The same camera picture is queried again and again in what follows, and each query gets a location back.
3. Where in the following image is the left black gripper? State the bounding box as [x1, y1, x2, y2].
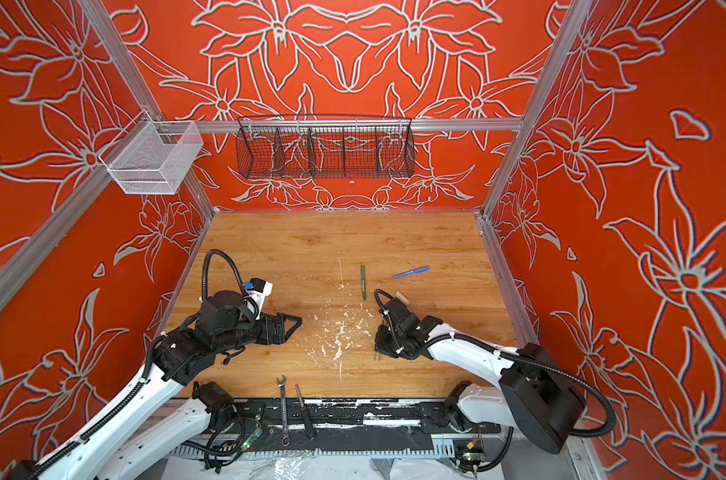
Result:
[217, 307, 304, 352]

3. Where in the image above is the blue pen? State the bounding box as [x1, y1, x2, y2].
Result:
[392, 266, 430, 279]

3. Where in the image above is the green pen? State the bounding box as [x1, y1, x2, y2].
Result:
[360, 264, 367, 301]

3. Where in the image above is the beige pen cap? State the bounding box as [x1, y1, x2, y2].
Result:
[396, 291, 410, 304]

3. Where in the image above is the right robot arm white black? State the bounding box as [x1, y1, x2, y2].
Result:
[373, 289, 617, 454]

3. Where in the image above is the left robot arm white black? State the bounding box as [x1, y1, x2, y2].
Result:
[7, 249, 302, 479]

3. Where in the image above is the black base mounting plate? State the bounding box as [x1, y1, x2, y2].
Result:
[213, 397, 505, 460]

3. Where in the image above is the black screwdriver tool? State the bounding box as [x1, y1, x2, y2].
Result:
[295, 384, 316, 439]

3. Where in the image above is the silver wrench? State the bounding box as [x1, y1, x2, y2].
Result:
[276, 375, 291, 447]

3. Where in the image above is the white mesh basket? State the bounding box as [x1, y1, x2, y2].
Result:
[99, 120, 203, 195]

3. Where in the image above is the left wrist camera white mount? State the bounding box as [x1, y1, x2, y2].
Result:
[245, 278, 273, 305]

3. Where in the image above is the black wire basket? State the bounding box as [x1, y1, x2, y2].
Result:
[235, 116, 416, 180]

